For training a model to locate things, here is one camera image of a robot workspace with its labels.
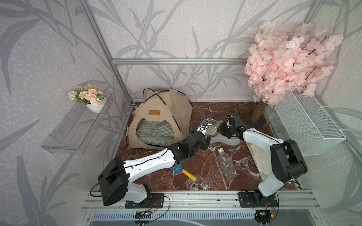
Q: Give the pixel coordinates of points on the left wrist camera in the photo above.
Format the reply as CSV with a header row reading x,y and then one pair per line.
x,y
202,127

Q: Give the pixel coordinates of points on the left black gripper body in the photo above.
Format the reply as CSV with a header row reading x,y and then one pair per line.
x,y
203,145

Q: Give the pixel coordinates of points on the pink blossom tree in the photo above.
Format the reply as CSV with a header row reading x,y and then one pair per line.
x,y
280,62

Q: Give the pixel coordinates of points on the grey double pet bowl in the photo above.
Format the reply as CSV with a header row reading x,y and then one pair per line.
x,y
219,138

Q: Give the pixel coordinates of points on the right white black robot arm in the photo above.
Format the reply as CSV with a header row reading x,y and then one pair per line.
x,y
287,162

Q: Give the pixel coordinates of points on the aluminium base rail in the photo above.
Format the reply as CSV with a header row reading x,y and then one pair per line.
x,y
213,200

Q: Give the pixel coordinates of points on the beige pet tent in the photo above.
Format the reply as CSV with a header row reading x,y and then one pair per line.
x,y
170,105

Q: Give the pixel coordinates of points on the steel bowl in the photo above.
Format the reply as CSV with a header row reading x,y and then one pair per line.
x,y
210,127

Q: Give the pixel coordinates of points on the bagged white gloves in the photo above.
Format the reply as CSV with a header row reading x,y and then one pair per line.
x,y
262,161

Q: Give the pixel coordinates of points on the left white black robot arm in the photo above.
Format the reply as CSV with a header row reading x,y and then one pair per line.
x,y
117,180

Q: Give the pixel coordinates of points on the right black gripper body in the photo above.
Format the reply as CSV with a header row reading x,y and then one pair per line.
x,y
226,130

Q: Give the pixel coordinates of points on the clear plastic bottle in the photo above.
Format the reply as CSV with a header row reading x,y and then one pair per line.
x,y
226,164

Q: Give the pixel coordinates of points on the green checked cushion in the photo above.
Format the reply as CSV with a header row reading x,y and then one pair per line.
x,y
156,133

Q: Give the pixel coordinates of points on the small potted flowers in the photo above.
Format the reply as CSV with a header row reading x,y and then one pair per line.
x,y
90,96

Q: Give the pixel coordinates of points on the clear acrylic shelf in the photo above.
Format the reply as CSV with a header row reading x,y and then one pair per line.
x,y
77,129

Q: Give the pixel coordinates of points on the white wire basket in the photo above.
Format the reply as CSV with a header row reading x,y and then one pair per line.
x,y
308,124

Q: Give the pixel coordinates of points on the blue yellow garden fork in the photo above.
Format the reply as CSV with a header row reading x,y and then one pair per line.
x,y
179,168

